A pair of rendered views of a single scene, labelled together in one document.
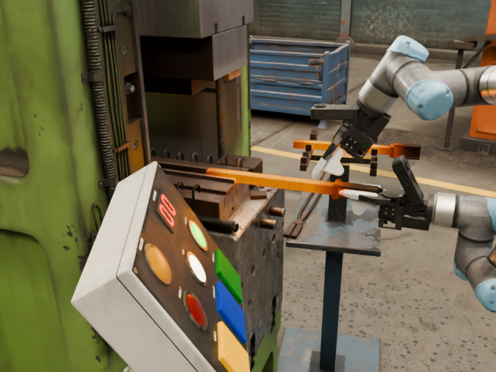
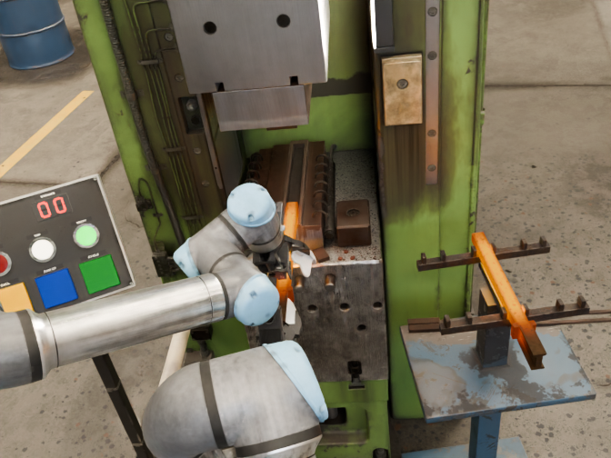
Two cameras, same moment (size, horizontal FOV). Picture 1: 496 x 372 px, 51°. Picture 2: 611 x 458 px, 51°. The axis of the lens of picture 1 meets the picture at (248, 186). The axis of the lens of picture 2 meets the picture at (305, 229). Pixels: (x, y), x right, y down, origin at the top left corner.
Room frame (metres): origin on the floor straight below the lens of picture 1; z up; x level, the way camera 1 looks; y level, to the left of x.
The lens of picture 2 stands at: (0.96, -1.23, 1.94)
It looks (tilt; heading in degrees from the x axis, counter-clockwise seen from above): 37 degrees down; 76
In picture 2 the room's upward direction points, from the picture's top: 8 degrees counter-clockwise
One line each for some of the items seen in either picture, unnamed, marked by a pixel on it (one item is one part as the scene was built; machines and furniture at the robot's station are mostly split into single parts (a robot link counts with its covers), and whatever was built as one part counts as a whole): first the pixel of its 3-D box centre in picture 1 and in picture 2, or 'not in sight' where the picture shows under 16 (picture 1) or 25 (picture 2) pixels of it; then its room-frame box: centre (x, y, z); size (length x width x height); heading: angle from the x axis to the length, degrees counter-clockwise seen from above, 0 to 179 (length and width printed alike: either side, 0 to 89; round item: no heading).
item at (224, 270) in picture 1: (226, 277); (99, 273); (0.76, 0.04, 1.01); 0.07 x 0.05 x 0.07; 4
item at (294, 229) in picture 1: (312, 199); (524, 320); (1.74, -0.24, 0.69); 0.60 x 0.04 x 0.01; 159
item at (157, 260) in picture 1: (158, 263); not in sight; (0.55, 0.11, 1.16); 0.05 x 0.03 x 0.04; 159
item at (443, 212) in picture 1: (442, 208); not in sight; (1.05, -0.44, 0.99); 0.08 x 0.05 x 0.08; 159
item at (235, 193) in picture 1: (162, 184); (288, 191); (1.28, 0.23, 0.96); 0.42 x 0.20 x 0.09; 69
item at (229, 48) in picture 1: (150, 47); (269, 69); (1.28, 0.23, 1.32); 0.42 x 0.20 x 0.10; 69
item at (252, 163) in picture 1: (238, 170); (354, 223); (1.39, 0.03, 0.95); 0.12 x 0.08 x 0.06; 69
